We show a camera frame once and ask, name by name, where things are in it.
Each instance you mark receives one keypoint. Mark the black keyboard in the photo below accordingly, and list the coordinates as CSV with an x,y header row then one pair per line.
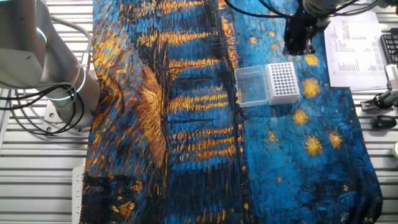
x,y
390,43

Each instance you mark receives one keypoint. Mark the white tape roll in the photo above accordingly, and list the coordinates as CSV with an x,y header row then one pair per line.
x,y
395,151

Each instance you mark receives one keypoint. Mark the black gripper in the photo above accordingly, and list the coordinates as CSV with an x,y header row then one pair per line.
x,y
300,31

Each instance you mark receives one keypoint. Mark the white pipette tip box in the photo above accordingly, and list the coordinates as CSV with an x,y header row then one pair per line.
x,y
283,84

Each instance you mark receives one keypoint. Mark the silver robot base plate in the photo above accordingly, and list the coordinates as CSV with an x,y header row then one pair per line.
x,y
49,116

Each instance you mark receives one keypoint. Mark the white printed paper sheet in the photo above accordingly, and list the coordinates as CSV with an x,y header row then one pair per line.
x,y
354,53

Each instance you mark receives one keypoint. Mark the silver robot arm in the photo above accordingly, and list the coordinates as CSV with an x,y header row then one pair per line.
x,y
25,46

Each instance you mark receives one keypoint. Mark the starry night print tablecloth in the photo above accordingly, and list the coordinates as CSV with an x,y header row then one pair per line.
x,y
186,140

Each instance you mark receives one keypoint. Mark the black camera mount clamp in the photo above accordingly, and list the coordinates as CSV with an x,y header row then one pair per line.
x,y
377,101

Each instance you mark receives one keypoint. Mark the black computer mouse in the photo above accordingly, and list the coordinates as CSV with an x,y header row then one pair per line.
x,y
384,122

